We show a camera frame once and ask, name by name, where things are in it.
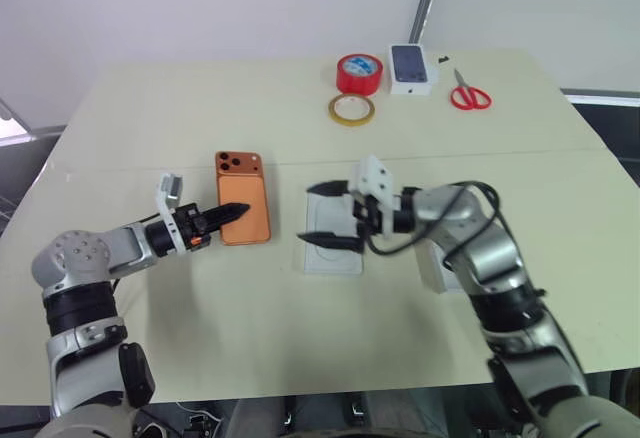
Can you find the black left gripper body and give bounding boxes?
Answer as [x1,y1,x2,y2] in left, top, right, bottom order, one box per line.
[174,202,212,255]

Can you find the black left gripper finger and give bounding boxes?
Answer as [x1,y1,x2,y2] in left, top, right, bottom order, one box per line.
[202,201,251,223]
[204,213,246,234]

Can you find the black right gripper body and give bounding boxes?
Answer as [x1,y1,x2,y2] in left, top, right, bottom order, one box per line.
[351,194,384,239]

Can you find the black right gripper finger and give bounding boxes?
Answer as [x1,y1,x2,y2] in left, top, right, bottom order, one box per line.
[296,230,365,254]
[305,180,352,199]

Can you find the white phone box base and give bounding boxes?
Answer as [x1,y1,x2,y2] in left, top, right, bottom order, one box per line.
[301,189,365,278]

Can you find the white printed phone box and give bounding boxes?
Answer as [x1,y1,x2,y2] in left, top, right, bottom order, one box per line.
[388,43,441,98]

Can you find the orange smartphone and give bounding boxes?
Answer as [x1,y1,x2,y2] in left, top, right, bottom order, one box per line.
[214,150,273,247]

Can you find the yellow clear tape roll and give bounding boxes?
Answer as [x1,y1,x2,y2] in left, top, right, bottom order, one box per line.
[327,92,378,129]

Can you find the red tape roll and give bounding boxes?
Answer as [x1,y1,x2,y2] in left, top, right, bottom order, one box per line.
[335,53,385,96]

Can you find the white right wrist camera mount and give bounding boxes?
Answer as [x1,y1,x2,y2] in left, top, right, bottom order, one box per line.
[347,154,395,237]

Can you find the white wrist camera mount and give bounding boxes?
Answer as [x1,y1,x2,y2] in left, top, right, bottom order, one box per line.
[347,154,395,237]
[154,172,187,255]

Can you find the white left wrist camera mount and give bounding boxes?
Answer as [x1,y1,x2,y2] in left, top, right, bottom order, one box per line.
[154,172,187,255]

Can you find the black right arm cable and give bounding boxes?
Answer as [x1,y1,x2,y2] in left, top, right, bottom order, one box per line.
[363,180,507,265]

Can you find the red handled scissors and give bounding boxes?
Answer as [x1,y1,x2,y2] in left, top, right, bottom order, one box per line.
[449,67,494,112]

